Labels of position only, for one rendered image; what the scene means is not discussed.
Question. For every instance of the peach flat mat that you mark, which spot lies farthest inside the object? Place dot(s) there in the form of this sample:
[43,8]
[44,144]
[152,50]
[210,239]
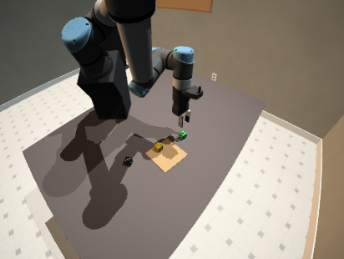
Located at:
[168,157]

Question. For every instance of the yellow die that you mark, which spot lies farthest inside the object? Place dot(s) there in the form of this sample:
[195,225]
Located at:
[158,147]

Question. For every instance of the green die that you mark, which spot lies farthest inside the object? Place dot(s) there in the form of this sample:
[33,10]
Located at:
[182,134]

